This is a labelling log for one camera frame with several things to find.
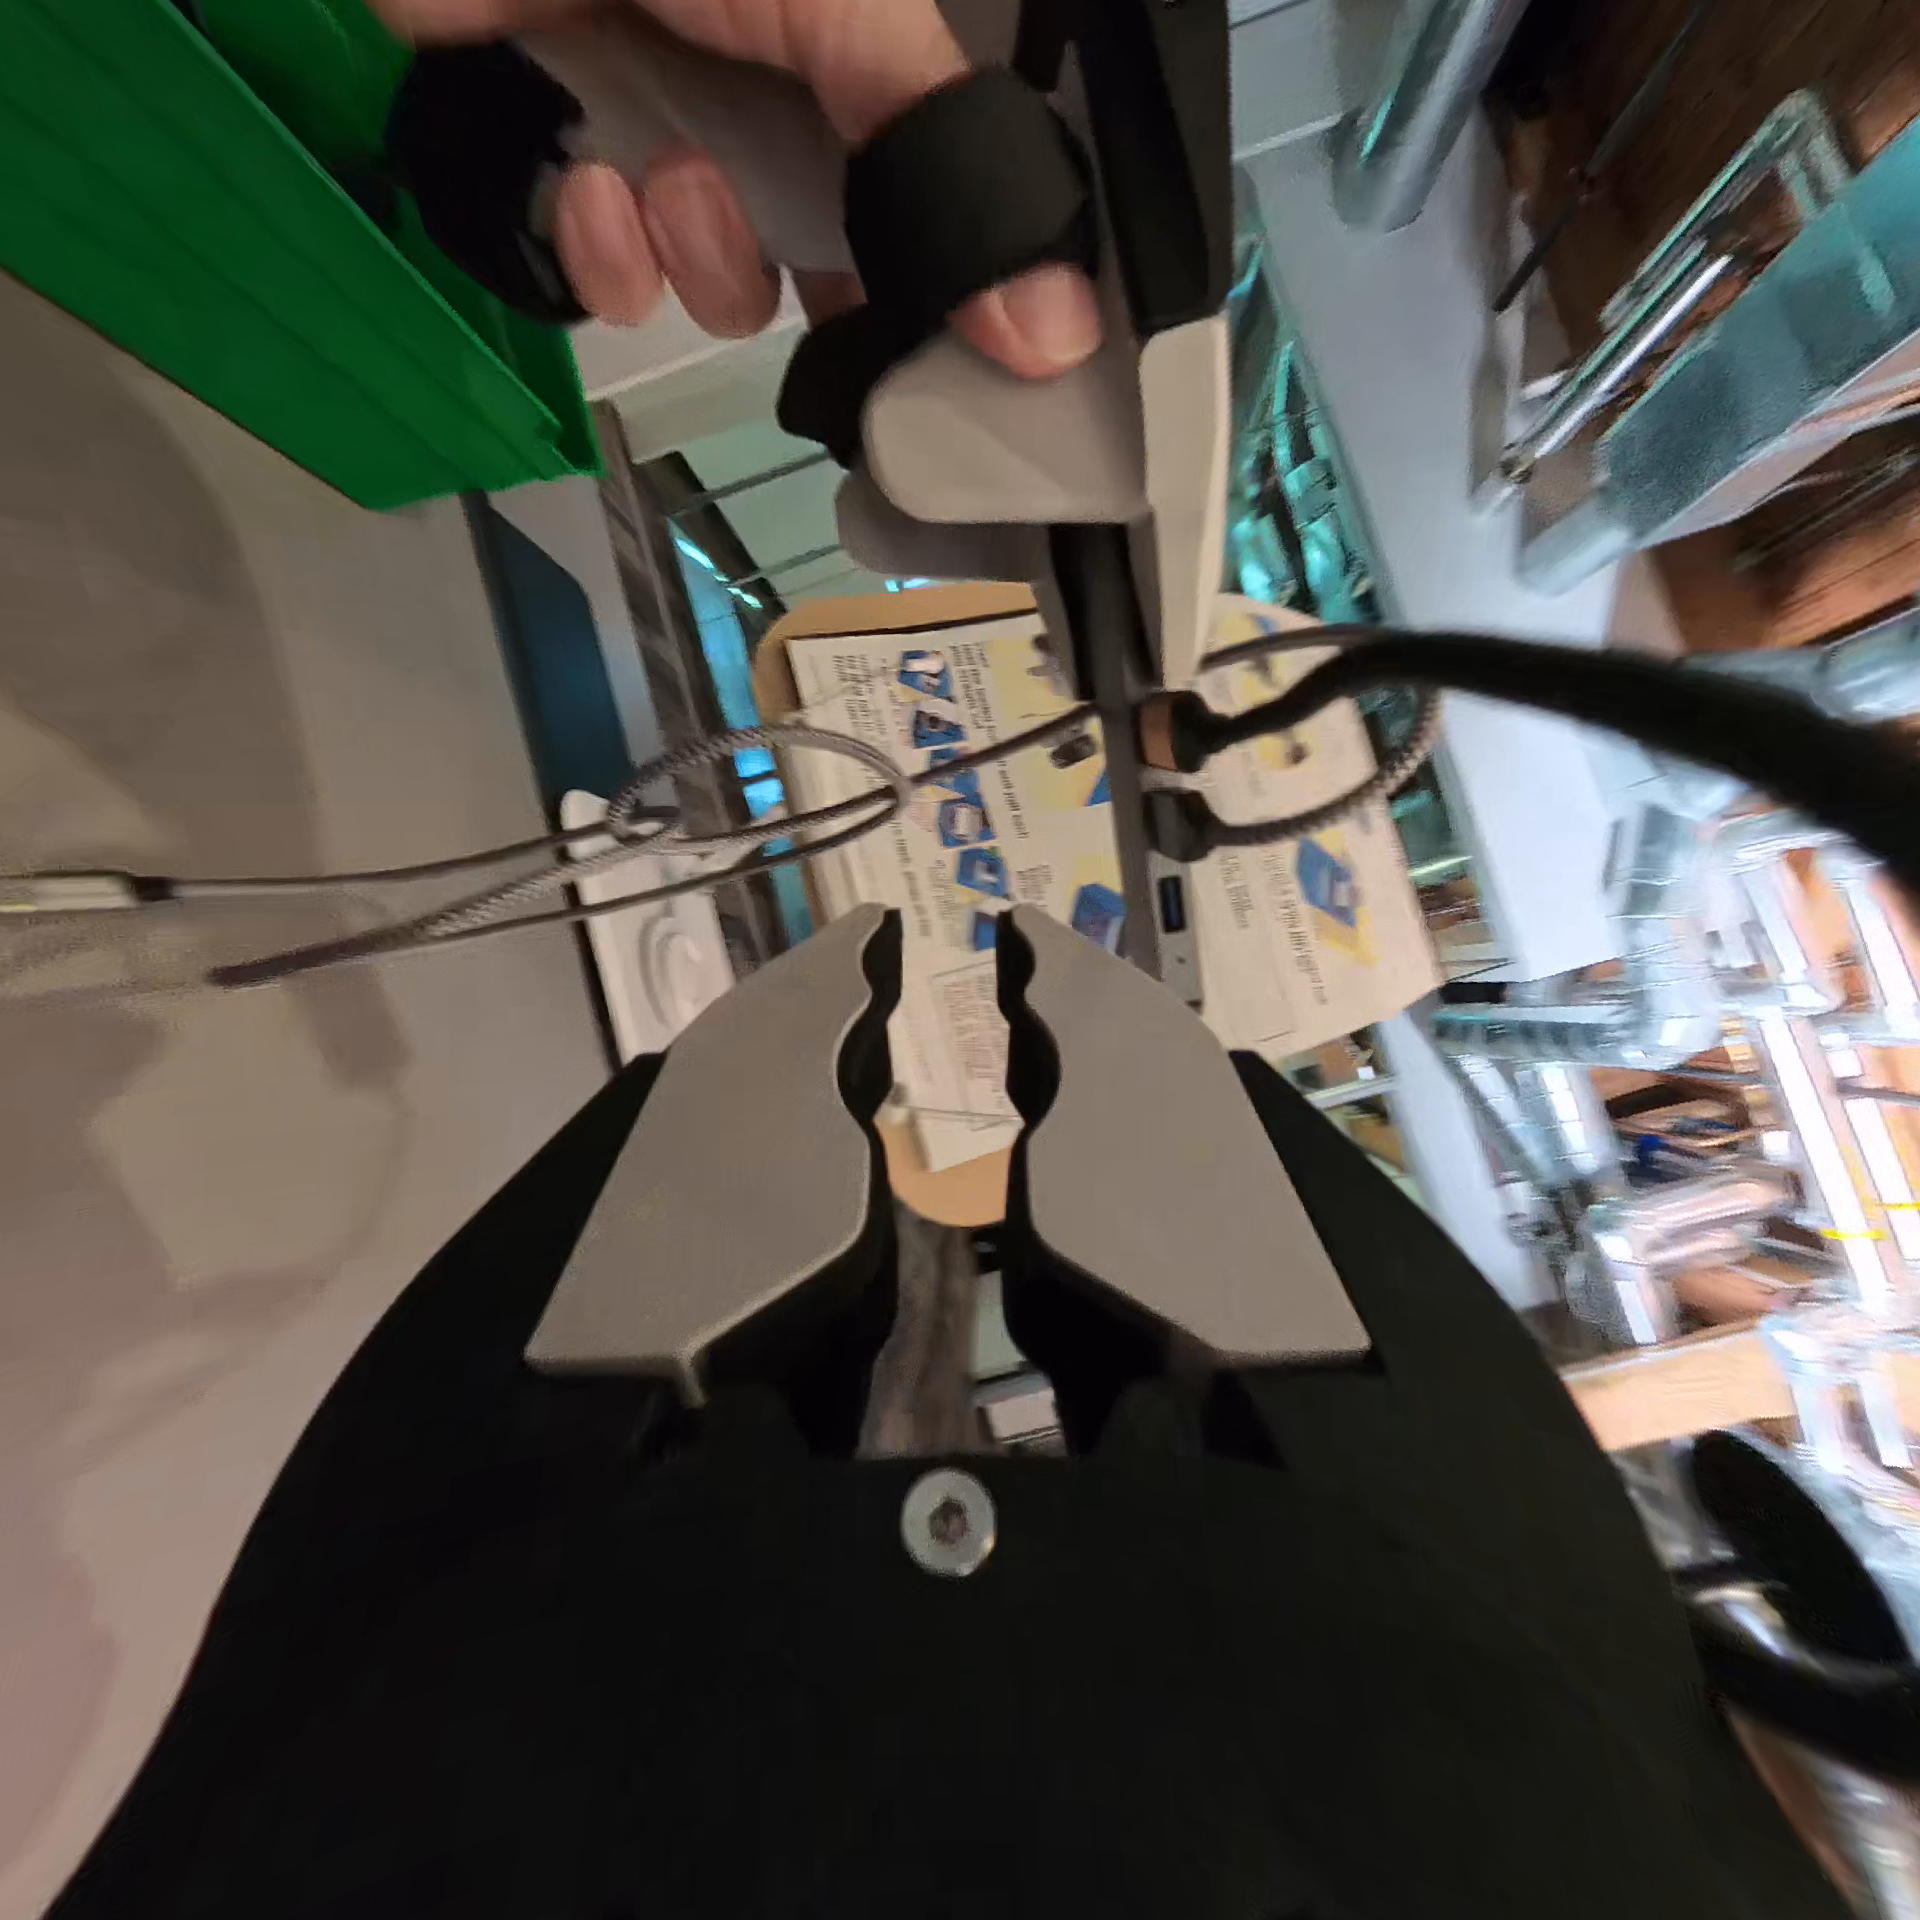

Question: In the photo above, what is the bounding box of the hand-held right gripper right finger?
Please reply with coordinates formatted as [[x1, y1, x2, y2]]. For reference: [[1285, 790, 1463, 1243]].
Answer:
[[992, 903, 1377, 1455]]

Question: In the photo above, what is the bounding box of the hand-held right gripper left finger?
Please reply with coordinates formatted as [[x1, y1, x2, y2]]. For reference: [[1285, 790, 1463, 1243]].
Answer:
[[521, 903, 908, 1455]]

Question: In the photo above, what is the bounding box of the dark grey usb hub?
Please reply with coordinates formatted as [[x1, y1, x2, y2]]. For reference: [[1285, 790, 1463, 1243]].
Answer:
[[1047, 517, 1211, 1009]]

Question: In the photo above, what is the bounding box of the person's left hand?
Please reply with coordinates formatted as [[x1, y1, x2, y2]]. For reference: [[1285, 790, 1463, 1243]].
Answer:
[[367, 0, 1110, 377]]

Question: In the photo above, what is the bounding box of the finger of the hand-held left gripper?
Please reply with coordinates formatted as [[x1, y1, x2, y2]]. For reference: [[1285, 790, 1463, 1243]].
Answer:
[[863, 312, 1236, 686], [832, 481, 1060, 583]]

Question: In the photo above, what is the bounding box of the rectangular metal duct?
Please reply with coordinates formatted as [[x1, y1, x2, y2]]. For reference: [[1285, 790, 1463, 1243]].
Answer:
[[1507, 82, 1920, 591]]

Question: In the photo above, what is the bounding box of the instruction poster on wooden board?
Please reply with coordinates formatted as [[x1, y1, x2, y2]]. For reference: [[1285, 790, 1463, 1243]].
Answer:
[[751, 583, 1352, 1228]]

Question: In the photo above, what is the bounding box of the grey braided usb cable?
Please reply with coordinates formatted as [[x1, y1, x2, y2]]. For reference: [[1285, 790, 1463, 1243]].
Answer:
[[0, 718, 1446, 995]]

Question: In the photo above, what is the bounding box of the white charging pad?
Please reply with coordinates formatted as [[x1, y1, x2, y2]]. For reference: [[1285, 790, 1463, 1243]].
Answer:
[[558, 790, 754, 1064]]

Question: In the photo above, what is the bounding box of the green plastic bin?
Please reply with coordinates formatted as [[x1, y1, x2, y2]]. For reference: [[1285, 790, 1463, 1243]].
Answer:
[[0, 0, 603, 517]]

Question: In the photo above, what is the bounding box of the black cable orange plug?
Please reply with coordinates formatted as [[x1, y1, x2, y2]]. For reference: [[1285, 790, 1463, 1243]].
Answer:
[[1136, 620, 1920, 1778]]

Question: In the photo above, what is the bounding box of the round corrugated metal duct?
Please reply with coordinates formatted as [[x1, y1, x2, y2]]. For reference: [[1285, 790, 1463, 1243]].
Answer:
[[1327, 0, 1523, 229]]

